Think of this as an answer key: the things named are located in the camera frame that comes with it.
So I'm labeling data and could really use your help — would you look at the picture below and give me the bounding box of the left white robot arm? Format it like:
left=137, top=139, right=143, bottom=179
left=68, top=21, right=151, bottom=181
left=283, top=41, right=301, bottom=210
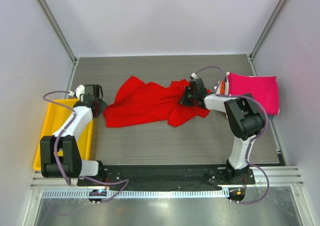
left=39, top=84, right=108, bottom=186

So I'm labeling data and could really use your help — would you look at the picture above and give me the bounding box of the folded orange t shirt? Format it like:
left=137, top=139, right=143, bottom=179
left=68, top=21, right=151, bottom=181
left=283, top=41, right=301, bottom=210
left=218, top=79, right=225, bottom=95

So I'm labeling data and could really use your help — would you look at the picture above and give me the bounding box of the red t shirt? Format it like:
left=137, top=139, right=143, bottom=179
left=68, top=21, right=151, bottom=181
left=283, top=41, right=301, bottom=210
left=103, top=76, right=210, bottom=128

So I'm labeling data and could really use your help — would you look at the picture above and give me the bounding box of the yellow plastic bin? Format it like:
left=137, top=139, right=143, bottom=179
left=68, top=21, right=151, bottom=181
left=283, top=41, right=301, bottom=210
left=33, top=97, right=95, bottom=172

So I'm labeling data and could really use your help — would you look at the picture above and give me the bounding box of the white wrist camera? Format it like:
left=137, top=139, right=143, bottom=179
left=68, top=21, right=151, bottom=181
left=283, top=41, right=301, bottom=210
left=68, top=85, right=85, bottom=101
left=190, top=72, right=198, bottom=80

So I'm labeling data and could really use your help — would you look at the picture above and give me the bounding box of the folded pink t shirt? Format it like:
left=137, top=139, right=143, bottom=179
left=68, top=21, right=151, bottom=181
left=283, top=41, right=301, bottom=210
left=226, top=72, right=280, bottom=116

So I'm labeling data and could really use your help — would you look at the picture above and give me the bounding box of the aluminium frame post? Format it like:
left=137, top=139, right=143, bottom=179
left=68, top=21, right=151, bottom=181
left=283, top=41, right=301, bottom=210
left=248, top=0, right=289, bottom=61
left=36, top=0, right=77, bottom=65

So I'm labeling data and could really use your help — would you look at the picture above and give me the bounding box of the folded grey-blue t shirt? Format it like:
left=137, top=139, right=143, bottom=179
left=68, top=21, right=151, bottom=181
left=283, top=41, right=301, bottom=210
left=267, top=114, right=275, bottom=121

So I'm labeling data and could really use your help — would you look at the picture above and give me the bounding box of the folded white t shirt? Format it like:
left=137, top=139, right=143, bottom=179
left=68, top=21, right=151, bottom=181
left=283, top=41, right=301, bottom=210
left=214, top=71, right=230, bottom=95

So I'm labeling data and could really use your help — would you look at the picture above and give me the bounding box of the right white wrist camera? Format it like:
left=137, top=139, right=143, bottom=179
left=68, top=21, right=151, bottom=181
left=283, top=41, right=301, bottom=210
left=190, top=72, right=198, bottom=80

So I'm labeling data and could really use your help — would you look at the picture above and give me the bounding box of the slotted white cable duct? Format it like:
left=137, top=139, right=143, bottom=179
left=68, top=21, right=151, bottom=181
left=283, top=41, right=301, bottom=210
left=41, top=188, right=229, bottom=200

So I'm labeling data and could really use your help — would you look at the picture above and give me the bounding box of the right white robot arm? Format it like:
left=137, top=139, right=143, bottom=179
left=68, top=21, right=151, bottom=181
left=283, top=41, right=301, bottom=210
left=179, top=77, right=268, bottom=184

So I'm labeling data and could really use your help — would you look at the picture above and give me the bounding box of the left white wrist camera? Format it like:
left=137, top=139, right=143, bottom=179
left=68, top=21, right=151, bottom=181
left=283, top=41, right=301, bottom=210
left=68, top=85, right=85, bottom=101

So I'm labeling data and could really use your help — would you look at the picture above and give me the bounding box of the left aluminium frame post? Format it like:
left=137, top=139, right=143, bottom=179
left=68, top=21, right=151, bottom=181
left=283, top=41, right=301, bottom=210
left=36, top=0, right=77, bottom=65

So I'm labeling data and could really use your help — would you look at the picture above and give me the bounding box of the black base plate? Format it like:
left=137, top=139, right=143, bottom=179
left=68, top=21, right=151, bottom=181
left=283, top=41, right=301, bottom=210
left=92, top=164, right=256, bottom=191

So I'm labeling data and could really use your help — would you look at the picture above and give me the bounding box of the right aluminium frame post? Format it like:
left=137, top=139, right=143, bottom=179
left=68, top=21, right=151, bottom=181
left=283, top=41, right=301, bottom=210
left=248, top=0, right=289, bottom=61

